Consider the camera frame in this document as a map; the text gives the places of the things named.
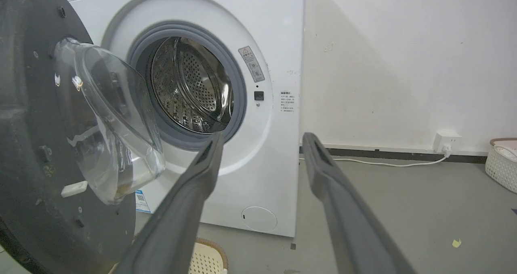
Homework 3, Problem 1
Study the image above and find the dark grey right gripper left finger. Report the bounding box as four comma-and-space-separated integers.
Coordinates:
114, 132, 225, 274

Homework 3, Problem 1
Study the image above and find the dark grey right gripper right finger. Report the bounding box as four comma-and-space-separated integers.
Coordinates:
302, 132, 416, 274

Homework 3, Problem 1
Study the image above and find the round washing machine door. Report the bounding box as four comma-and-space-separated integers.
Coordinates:
0, 0, 166, 274

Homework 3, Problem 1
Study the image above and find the white front-load washing machine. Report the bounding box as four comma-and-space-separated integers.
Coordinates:
57, 0, 305, 238

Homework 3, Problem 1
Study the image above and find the cream basket with brown rim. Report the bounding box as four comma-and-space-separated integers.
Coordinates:
188, 238, 229, 274

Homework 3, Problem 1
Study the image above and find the white perforated laundry basket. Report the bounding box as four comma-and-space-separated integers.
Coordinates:
485, 138, 517, 194

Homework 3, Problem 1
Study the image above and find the white power cable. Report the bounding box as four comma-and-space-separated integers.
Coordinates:
299, 144, 452, 168

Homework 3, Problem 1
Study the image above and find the white wall power socket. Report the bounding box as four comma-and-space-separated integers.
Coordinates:
433, 130, 462, 153

